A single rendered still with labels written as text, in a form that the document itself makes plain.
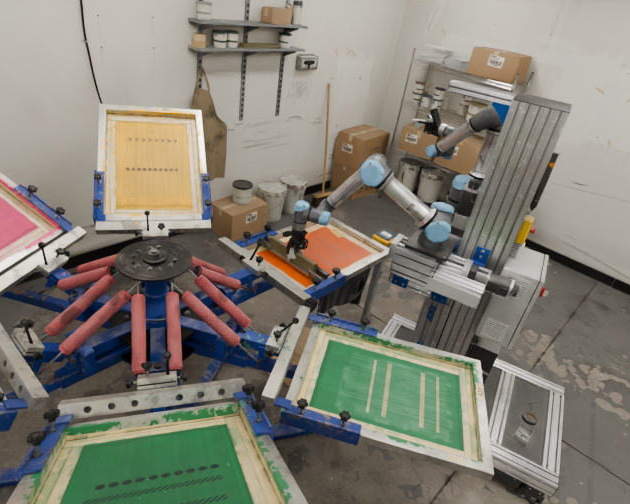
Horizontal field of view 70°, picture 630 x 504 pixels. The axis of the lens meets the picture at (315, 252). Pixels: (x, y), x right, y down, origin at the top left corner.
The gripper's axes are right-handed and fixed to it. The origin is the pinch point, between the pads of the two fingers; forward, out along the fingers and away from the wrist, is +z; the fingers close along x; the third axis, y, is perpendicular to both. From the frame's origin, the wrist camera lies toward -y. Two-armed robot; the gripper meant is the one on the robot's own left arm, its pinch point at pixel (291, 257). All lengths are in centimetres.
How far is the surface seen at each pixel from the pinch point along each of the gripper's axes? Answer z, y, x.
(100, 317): -18, 8, -111
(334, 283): 1.3, 30.3, 2.7
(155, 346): -1, 17, -95
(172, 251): -30, -1, -75
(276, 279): -3.4, 13.9, -25.2
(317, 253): 5.2, 0.3, 22.3
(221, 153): 22, -194, 98
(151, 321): -5, 7, -90
